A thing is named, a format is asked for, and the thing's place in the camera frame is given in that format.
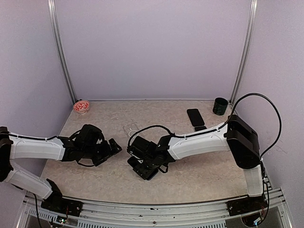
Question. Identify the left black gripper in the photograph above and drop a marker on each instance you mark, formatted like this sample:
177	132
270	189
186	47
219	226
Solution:
108	153

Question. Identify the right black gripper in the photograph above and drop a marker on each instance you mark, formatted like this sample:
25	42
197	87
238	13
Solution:
143	173

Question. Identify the blue-edged smartphone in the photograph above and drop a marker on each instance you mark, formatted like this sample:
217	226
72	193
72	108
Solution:
145	174

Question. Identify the clear magsafe case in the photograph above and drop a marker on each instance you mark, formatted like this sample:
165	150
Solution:
130	129

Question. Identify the teal-edged smartphone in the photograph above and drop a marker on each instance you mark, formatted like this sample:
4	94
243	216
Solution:
200	128

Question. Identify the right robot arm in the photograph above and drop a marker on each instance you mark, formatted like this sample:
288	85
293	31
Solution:
234	135

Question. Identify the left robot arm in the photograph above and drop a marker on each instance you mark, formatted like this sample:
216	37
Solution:
86	143

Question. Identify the red white patterned bowl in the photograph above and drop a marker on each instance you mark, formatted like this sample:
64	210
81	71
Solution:
81	106

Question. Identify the dark green cup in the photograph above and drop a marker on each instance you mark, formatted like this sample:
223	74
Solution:
220	106

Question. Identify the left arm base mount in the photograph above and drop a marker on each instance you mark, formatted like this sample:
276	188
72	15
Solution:
57	203

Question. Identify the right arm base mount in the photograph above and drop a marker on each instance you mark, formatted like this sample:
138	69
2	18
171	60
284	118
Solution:
246	205

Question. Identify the front aluminium rail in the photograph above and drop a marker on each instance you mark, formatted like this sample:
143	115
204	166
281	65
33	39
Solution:
100	214

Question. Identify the left aluminium frame post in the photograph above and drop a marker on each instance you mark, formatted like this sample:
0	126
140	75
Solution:
60	50

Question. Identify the aluminium frame post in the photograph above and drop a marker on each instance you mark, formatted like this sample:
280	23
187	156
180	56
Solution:
246	48
60	50

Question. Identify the right aluminium frame post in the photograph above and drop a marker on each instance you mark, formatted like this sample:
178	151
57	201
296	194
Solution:
246	48

